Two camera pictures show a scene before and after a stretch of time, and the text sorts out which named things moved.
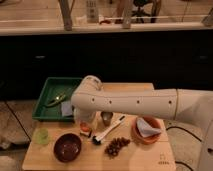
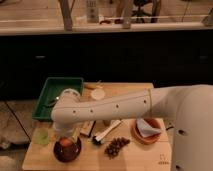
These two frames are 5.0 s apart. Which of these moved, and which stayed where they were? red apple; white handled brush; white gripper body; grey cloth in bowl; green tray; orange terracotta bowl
Moved: white gripper body; red apple
Stayed: white handled brush; grey cloth in bowl; orange terracotta bowl; green tray
